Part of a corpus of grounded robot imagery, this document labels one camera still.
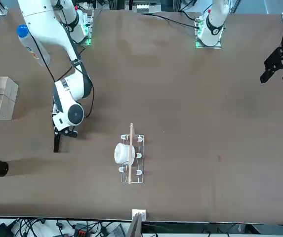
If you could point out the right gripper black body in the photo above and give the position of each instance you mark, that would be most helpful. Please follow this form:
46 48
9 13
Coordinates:
67 132

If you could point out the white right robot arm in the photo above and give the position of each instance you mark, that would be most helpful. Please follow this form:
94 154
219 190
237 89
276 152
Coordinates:
45 24

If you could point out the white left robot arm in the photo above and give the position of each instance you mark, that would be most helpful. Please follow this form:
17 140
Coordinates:
214 22

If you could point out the black sloped-shoulder wine bottle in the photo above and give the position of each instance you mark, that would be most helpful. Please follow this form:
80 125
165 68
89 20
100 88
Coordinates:
56 145

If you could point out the clear plastic bottle blue cap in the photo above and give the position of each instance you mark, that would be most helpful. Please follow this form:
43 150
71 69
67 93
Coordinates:
36 55

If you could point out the white ceramic cup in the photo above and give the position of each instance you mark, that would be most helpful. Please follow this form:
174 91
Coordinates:
121 153

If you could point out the clear cup rack wooden rod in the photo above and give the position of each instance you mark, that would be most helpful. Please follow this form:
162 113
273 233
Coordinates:
131 128

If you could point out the light wooden base block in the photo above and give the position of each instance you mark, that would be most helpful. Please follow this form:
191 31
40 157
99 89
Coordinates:
8 98

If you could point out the orange black connector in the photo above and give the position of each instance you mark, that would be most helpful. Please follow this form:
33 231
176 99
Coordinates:
83 230

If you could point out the black ribbed power adapter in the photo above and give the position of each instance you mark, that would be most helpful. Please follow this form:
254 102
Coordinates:
116 230

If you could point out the aluminium upright profile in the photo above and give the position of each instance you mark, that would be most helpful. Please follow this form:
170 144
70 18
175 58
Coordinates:
136 227

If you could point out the table edge rail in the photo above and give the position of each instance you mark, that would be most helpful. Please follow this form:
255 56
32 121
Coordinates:
205 222

